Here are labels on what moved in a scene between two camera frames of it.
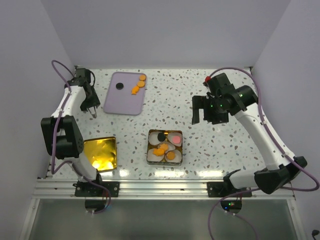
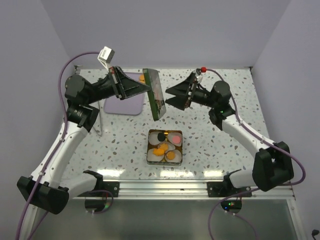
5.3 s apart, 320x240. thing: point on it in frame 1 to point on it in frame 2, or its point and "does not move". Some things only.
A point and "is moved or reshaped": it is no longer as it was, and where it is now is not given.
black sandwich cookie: [161, 137] does not move
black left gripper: [95, 101] to [124, 86]
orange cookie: [170, 156] does not move
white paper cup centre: [171, 147] does not move
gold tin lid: [102, 153] to [156, 95]
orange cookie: [165, 146] does not move
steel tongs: [94, 115] is moved or reshaped
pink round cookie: [176, 139] does not move
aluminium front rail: [147, 189] does not move
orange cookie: [158, 151] does not move
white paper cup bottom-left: [152, 157] does not move
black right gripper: [199, 102] to [181, 101]
